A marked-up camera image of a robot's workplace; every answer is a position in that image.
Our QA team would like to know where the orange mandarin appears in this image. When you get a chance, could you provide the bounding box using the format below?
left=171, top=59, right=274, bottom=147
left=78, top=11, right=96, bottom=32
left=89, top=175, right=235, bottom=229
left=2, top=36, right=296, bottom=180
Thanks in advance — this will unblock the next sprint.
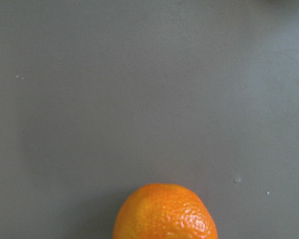
left=112, top=183, right=218, bottom=239

